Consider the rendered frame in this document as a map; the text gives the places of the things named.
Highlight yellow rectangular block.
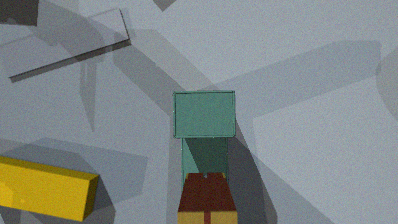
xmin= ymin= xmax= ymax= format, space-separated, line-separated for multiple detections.
xmin=0 ymin=155 xmax=100 ymax=221

